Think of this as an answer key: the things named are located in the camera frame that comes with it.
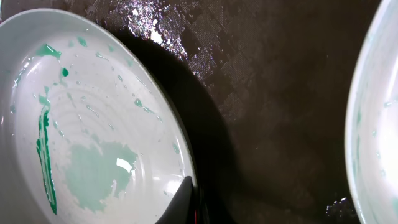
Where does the dark brown serving tray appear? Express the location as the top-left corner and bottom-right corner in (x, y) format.
(1, 0), (379, 223)

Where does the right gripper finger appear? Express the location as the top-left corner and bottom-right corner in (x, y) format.
(155, 176), (196, 224)

